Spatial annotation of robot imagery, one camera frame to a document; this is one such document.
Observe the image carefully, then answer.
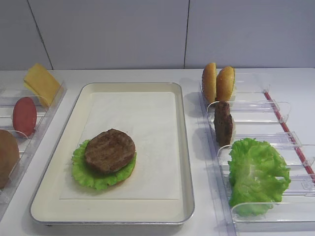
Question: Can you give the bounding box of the brown meat patty on tray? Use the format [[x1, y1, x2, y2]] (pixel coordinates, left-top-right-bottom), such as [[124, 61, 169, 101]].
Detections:
[[84, 129, 135, 174]]

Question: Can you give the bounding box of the clear acrylic left rack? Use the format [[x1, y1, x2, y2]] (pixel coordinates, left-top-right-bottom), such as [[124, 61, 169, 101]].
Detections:
[[0, 82, 66, 216]]

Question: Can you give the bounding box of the clear acrylic right rack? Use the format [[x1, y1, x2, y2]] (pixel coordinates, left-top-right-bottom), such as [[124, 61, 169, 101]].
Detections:
[[199, 73, 315, 236]]

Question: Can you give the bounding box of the red rack rail strip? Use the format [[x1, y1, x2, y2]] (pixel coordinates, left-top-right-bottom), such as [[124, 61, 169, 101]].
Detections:
[[272, 104, 315, 183]]

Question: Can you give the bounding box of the brown bun in left rack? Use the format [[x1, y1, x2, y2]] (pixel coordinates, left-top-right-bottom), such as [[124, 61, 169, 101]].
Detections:
[[0, 130, 20, 189]]

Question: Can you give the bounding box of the clear acrylic rack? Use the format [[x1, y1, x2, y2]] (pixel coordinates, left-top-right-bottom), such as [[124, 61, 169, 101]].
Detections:
[[0, 82, 66, 216], [199, 73, 315, 236]]

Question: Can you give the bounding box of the green lettuce leaf on tray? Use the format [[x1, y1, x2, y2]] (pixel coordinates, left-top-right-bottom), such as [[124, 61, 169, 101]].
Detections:
[[71, 139, 137, 191]]

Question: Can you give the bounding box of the red tomato slice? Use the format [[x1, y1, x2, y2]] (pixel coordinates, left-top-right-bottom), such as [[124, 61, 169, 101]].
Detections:
[[12, 97, 37, 137]]

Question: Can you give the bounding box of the upright brown meat patty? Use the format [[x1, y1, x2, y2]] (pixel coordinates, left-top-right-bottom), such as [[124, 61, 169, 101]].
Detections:
[[214, 101, 233, 147]]

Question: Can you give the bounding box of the left golden bun half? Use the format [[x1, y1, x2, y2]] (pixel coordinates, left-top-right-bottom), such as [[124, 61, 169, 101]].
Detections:
[[202, 62, 217, 103]]

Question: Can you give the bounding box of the cream metal baking tray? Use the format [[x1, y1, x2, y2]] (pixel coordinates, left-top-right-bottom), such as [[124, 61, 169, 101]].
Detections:
[[30, 83, 194, 225]]

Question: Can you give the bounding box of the green lettuce in rack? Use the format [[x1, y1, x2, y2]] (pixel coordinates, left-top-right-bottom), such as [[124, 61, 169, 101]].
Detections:
[[228, 138, 291, 217]]

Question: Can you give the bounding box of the yellow cheese slice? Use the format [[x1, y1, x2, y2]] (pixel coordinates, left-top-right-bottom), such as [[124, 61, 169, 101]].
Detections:
[[24, 63, 61, 108]]

